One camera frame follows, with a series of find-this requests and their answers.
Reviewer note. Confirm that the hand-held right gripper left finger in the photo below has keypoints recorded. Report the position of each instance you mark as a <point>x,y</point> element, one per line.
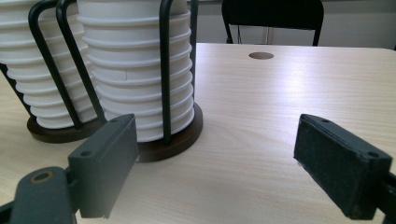
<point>102,161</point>

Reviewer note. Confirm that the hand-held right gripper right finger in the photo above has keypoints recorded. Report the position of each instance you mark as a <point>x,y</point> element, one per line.
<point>339,168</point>

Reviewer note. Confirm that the stack of white paper cups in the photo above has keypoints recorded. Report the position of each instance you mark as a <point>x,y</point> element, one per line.
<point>18,46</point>
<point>124,62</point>

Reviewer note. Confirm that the black folding chair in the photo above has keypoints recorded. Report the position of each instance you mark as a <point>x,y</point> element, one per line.
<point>274,15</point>

